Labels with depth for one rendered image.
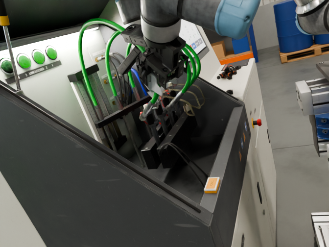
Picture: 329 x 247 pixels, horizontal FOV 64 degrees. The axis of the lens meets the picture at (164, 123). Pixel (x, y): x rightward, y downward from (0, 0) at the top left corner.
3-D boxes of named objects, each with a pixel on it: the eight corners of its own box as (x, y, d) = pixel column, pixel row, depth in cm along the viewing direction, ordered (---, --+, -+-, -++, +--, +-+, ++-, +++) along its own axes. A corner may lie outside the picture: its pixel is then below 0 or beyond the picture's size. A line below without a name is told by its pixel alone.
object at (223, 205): (228, 263, 64) (213, 212, 59) (211, 261, 66) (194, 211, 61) (250, 139, 115) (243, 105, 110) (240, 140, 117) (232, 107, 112)
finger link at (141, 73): (142, 89, 65) (143, 64, 57) (138, 85, 65) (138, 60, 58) (156, 79, 67) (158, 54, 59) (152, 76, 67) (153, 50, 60)
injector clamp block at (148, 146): (178, 184, 94) (165, 147, 88) (153, 185, 98) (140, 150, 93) (201, 138, 122) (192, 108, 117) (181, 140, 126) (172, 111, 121)
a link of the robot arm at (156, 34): (131, 12, 48) (164, -9, 51) (133, 31, 52) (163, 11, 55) (160, 34, 46) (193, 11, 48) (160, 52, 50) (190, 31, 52)
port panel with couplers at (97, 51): (120, 114, 118) (93, 45, 107) (113, 115, 119) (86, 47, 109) (133, 103, 129) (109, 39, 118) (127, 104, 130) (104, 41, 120)
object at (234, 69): (236, 79, 137) (234, 69, 136) (217, 83, 142) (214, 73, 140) (241, 67, 156) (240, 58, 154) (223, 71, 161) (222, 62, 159)
